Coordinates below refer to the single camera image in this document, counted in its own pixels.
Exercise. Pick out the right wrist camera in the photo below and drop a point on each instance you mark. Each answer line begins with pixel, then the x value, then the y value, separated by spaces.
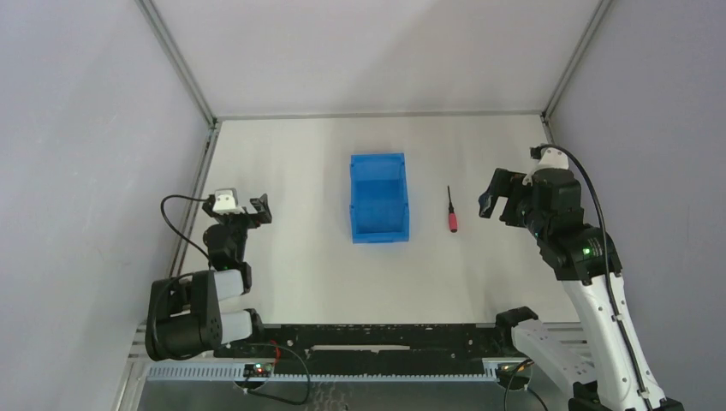
pixel 546 158

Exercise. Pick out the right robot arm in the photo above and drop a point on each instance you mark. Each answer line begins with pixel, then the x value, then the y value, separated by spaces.
pixel 585 262

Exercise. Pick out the controller circuit board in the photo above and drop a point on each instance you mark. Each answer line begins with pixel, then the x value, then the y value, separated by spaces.
pixel 513 377
pixel 258 370

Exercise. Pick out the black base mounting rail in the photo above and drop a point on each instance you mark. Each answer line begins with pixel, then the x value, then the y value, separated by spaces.
pixel 375 350

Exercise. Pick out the aluminium frame post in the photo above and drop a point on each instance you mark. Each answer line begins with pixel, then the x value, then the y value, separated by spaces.
pixel 580 49
pixel 178 62

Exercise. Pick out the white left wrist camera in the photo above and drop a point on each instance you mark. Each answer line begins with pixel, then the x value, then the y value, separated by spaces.
pixel 226 202

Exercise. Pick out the red-handled black screwdriver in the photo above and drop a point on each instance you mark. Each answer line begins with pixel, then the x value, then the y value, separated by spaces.
pixel 452 218

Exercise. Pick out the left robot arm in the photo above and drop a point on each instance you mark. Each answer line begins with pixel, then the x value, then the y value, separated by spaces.
pixel 184 315

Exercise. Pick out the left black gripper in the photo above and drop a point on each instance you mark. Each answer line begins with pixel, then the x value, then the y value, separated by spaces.
pixel 239 214

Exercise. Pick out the aluminium frame right post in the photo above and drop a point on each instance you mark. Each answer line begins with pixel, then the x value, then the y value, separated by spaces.
pixel 580 49

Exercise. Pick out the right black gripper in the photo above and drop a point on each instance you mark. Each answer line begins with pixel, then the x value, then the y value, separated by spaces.
pixel 511 196

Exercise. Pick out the aluminium frame left post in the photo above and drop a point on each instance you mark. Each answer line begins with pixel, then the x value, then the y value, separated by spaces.
pixel 178 62

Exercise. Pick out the blue plastic storage bin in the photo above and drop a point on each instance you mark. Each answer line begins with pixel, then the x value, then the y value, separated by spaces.
pixel 379 207

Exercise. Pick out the right controller circuit board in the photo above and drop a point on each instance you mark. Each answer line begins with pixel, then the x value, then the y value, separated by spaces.
pixel 513 377

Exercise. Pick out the left controller circuit board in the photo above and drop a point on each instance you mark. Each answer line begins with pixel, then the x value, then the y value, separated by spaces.
pixel 258 370

